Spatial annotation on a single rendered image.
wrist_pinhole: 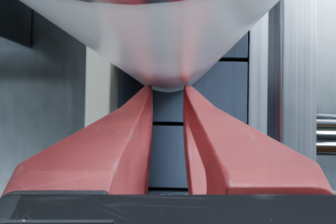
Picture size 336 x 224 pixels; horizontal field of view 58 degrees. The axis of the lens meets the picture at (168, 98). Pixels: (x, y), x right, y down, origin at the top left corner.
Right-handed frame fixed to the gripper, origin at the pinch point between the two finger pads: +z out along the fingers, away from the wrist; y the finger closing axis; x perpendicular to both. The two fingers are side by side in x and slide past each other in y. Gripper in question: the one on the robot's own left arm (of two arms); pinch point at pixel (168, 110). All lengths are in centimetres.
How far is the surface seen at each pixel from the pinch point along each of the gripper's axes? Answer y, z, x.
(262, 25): -5.6, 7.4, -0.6
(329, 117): -9.6, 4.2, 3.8
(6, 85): 12.3, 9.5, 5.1
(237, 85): -4.1, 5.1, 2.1
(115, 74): 2.7, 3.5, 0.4
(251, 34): -5.0, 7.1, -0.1
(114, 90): 2.7, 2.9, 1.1
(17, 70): 11.5, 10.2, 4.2
